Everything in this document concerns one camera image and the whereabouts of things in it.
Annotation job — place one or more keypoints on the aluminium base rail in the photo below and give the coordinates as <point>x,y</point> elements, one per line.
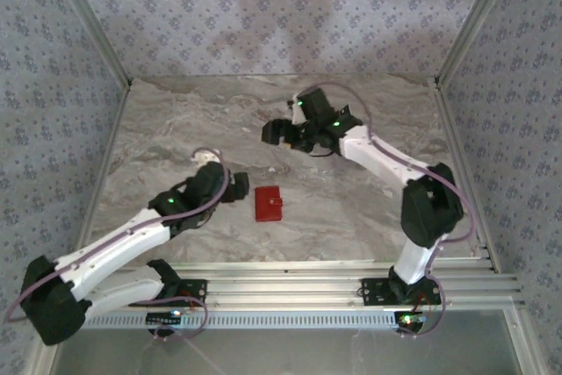
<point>285,287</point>

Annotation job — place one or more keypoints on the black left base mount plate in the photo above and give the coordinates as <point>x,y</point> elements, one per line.
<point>197,289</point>

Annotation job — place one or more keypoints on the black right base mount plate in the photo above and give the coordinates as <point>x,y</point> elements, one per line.
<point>373,291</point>

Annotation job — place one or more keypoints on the red card holder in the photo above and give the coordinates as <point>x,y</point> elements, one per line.
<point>268,206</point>

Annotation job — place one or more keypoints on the black left circuit board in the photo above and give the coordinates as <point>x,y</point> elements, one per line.
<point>164,318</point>

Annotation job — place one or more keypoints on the black circuit board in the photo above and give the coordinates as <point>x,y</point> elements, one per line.
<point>164,318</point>
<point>410,320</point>

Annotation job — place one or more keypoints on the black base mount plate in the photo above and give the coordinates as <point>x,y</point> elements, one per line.
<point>197,289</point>
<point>373,291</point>

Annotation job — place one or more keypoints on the aluminium frame post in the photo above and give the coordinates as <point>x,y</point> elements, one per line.
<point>94,28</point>
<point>478,19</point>

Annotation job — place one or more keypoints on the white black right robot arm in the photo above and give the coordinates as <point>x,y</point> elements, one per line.
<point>377,155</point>

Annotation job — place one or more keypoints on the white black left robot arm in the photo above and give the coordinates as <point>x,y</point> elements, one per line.
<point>118,247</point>

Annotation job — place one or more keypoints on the aluminium table side rail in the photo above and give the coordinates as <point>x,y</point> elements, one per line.
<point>461,164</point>
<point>103,168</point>

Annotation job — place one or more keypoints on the black right circuit board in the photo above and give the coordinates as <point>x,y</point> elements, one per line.
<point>410,320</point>

